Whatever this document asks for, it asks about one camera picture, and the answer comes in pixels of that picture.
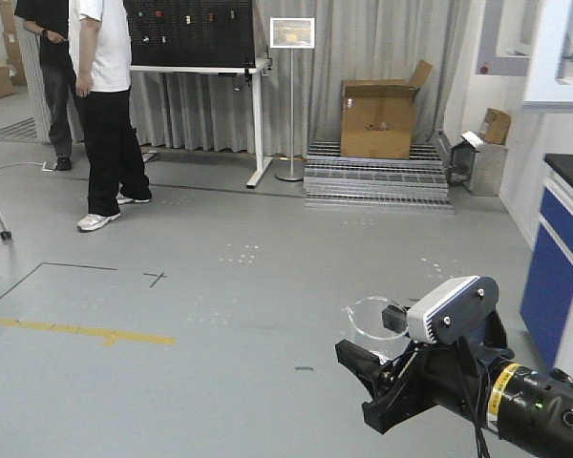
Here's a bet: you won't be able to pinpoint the grey curtain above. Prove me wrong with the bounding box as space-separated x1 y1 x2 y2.
13 0 474 156

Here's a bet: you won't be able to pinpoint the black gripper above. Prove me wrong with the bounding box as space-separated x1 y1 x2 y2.
335 311 514 434

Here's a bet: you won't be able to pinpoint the person in black shirt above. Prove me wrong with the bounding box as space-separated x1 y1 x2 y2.
14 0 81 172

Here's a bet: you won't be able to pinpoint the stacked cardboard boxes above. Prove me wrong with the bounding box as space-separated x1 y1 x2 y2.
0 1 27 89

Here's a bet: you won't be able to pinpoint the stacked metal floor grates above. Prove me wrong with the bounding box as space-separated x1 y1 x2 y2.
303 140 455 215

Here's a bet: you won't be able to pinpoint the sign stand with picture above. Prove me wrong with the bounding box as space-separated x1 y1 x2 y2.
269 17 316 182

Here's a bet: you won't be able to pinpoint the black pegboard panel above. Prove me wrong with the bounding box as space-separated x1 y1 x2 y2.
123 0 256 68

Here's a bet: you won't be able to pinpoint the blue lab cabinet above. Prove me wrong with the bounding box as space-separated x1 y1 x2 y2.
520 154 573 377

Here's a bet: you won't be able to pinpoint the white standing desk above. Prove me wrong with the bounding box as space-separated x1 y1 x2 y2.
131 57 272 189

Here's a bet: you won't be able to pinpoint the white wall cabinet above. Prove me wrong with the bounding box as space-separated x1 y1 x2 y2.
475 1 573 114

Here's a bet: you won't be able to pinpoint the open cardboard box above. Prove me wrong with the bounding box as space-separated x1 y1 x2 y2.
340 60 433 159

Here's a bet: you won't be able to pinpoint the small cardboard box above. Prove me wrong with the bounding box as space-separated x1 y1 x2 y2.
479 108 511 145

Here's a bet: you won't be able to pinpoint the grey metal box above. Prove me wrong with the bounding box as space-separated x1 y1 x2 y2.
447 131 484 185

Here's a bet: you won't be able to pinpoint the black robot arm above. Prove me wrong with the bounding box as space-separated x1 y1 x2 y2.
335 312 573 457

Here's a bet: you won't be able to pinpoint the person in white shirt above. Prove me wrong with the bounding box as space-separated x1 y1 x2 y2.
68 0 152 232

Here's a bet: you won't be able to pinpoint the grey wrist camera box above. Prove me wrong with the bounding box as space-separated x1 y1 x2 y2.
407 275 499 344

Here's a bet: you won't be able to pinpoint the clear glass beaker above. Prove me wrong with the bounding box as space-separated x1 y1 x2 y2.
347 296 408 363

